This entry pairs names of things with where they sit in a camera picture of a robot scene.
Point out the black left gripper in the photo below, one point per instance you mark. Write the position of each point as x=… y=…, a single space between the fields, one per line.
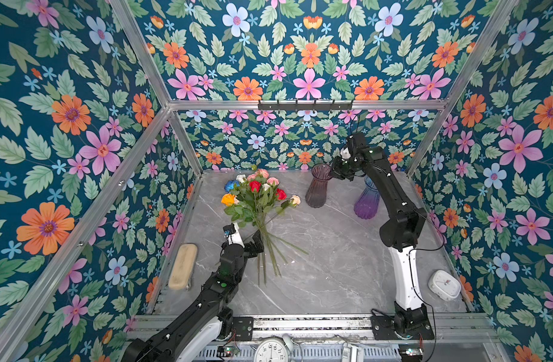
x=257 y=244

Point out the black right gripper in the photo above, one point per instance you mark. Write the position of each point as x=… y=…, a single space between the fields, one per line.
x=344 y=165

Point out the dark pink ribbed glass vase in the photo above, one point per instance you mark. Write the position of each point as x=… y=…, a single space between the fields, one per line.
x=317 y=192

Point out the blue artificial flower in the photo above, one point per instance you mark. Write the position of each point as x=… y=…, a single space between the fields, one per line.
x=231 y=185

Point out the red artificial rose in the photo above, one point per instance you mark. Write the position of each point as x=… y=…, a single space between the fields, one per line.
x=255 y=186

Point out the cream white artificial rose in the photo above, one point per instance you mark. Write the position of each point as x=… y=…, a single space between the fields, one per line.
x=295 y=200

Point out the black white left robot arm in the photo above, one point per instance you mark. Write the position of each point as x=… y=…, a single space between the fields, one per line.
x=208 y=317

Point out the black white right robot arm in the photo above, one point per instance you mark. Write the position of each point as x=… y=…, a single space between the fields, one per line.
x=400 y=233

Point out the purple blue ribbed glass vase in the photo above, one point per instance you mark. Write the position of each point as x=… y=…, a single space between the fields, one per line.
x=368 y=203

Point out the bunch of artificial flowers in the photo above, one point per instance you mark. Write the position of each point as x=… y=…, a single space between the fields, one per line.
x=259 y=210

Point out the orange yellow artificial rose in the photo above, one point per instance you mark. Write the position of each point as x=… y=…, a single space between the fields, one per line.
x=229 y=200

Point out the beige oblong pad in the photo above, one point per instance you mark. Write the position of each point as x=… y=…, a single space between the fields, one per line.
x=183 y=267

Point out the white analog alarm clock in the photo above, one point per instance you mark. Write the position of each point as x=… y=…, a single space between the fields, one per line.
x=275 y=349

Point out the white rounded device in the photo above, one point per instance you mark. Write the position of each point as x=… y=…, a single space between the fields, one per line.
x=444 y=285

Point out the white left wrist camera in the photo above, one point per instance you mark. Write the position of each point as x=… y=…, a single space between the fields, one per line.
x=232 y=235

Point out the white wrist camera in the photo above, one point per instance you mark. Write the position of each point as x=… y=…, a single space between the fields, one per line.
x=345 y=153
x=232 y=235

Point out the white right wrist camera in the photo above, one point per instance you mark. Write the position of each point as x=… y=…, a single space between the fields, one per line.
x=345 y=153

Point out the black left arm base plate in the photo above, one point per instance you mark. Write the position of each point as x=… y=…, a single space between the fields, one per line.
x=236 y=328

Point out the black hook rail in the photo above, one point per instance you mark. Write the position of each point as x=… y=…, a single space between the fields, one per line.
x=302 y=105

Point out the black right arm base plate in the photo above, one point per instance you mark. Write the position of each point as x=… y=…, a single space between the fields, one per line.
x=398 y=327

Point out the aluminium front mounting rail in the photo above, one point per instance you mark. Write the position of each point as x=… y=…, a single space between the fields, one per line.
x=448 y=327

